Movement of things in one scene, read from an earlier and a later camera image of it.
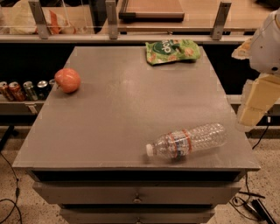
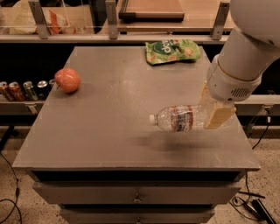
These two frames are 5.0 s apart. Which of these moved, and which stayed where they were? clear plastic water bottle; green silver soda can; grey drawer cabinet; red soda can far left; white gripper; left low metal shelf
Moved: white gripper; clear plastic water bottle
Stayed: grey drawer cabinet; red soda can far left; left low metal shelf; green silver soda can
